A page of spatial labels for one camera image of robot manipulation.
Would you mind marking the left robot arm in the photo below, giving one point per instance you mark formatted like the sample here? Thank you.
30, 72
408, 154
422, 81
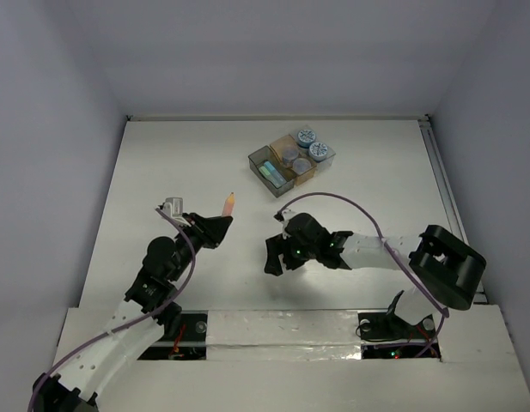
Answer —
147, 313

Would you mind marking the green highlighter marker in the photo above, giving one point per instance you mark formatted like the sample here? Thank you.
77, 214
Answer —
267, 175

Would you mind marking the aluminium rail right edge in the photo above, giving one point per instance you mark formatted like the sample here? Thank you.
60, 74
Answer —
451, 206

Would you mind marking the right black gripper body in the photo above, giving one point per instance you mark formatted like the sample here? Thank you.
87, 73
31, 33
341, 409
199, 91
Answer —
294, 246

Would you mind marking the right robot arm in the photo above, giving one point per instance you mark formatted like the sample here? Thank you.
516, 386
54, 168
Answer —
392, 253

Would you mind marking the blue highlighter marker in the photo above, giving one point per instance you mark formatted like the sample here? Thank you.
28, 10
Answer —
278, 177

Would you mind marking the dark grey plastic container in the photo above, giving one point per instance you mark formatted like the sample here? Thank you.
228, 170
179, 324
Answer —
257, 159

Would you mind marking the amber plastic container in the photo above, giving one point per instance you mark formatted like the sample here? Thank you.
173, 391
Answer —
276, 147

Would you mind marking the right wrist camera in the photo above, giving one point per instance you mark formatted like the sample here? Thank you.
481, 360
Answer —
284, 217

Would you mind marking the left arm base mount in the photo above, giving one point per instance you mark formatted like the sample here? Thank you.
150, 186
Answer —
188, 344

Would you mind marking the clear jar of pins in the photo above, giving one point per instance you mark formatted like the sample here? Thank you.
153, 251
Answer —
289, 154
301, 165

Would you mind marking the silver foil tape strip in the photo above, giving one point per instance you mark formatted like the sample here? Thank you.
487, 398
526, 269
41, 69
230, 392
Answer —
300, 335

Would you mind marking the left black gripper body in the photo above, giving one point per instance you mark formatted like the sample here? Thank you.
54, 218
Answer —
199, 232

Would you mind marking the orange highlighter marker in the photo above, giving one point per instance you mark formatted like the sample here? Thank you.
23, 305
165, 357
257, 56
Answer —
228, 206

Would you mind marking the blue marker cap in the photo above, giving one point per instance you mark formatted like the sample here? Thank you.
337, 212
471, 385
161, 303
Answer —
269, 166

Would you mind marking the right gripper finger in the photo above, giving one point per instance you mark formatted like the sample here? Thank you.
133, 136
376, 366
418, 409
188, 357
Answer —
294, 262
274, 249

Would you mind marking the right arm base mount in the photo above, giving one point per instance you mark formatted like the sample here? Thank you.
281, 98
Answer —
386, 336

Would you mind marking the clear plastic container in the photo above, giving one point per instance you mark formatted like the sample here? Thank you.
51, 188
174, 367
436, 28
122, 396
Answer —
320, 166

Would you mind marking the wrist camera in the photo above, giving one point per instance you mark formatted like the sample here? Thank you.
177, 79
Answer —
172, 208
284, 217

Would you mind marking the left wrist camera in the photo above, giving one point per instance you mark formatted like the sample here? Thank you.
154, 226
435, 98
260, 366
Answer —
172, 208

